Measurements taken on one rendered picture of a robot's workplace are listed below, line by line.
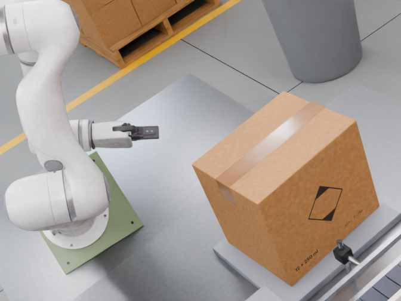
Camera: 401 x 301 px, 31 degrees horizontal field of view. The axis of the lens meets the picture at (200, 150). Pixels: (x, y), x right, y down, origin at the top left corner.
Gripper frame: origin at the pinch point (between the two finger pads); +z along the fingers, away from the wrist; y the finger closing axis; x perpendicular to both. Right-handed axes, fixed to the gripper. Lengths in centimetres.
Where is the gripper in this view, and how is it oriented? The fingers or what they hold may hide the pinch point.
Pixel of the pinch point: (151, 132)
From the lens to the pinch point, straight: 190.2
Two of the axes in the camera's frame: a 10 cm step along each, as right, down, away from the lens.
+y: 0.2, -2.6, -9.6
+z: 10.0, -0.4, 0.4
